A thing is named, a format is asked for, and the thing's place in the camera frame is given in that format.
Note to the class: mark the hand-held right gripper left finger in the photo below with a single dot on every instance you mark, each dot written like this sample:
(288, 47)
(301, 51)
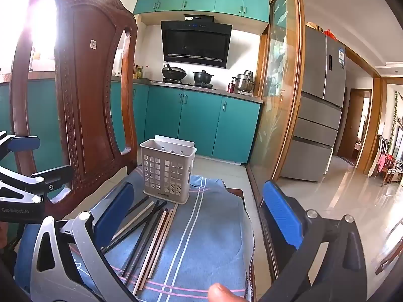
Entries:
(115, 214)

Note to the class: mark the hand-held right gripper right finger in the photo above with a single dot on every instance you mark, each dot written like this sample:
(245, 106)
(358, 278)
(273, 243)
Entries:
(280, 214)

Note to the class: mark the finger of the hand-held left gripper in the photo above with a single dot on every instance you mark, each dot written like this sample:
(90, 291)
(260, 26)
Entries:
(53, 177)
(25, 144)

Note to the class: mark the dark brown chopstick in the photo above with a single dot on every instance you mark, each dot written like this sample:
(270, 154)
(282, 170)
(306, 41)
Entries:
(143, 241)

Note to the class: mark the beige plastic utensil basket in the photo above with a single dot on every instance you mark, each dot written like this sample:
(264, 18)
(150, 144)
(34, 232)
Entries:
(167, 156)

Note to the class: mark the person's right hand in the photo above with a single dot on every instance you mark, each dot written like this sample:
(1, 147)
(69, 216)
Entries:
(225, 294)

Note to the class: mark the carved brown wooden chair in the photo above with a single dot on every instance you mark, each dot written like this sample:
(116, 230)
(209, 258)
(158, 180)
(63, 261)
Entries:
(91, 116)

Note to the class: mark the blue striped cloth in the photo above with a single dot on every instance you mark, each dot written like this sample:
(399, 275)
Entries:
(204, 242)

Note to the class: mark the grey refrigerator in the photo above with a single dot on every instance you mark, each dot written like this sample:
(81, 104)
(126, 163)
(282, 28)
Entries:
(314, 132)

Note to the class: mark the brown wooden door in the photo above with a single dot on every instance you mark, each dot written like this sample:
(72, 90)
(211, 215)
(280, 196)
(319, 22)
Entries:
(349, 125)

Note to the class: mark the wood-framed glass sliding door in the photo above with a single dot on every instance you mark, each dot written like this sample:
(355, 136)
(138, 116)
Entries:
(274, 100)

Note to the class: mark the pink cloth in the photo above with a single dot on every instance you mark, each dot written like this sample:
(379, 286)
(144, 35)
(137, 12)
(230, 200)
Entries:
(382, 162)

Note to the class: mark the wooden chairs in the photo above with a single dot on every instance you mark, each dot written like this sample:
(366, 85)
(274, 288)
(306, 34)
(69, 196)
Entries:
(392, 170)

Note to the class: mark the condiment bottles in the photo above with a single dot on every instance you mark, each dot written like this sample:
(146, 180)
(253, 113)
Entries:
(138, 73)

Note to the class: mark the red bottle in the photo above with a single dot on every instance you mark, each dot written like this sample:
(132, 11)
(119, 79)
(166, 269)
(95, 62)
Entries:
(231, 87)

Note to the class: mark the stainless steel pot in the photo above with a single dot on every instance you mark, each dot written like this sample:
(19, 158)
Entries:
(244, 83)

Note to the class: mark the green vine plant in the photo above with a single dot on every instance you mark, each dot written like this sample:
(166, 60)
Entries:
(393, 116)

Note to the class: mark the gas stove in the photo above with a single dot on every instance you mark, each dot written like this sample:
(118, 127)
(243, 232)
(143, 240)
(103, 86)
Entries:
(189, 84)

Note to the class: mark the black wok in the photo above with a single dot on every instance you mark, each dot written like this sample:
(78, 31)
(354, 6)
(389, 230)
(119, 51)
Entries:
(174, 74)

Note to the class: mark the black cooking pot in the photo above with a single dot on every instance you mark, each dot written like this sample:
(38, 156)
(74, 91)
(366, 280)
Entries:
(203, 78)

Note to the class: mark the red bag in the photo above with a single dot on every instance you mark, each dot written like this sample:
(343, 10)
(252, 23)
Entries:
(329, 34)

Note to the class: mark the black range hood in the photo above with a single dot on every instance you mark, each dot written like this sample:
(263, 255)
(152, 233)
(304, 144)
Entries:
(195, 44)

